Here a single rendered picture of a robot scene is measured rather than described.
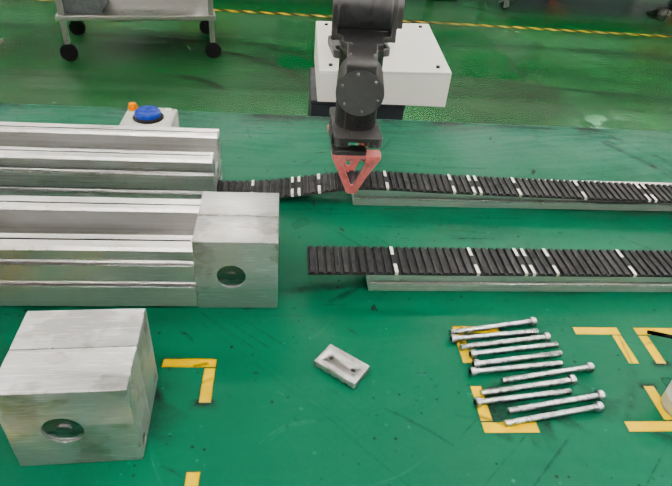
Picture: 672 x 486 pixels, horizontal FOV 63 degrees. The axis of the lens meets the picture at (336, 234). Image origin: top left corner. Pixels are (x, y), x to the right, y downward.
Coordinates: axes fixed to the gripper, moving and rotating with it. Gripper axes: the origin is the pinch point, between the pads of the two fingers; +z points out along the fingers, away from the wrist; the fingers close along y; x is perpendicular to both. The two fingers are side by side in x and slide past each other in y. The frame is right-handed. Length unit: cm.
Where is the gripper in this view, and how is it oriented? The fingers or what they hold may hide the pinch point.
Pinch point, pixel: (349, 178)
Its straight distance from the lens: 82.5
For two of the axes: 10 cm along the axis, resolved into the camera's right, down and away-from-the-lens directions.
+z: -0.7, 8.0, 5.9
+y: 0.8, 5.9, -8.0
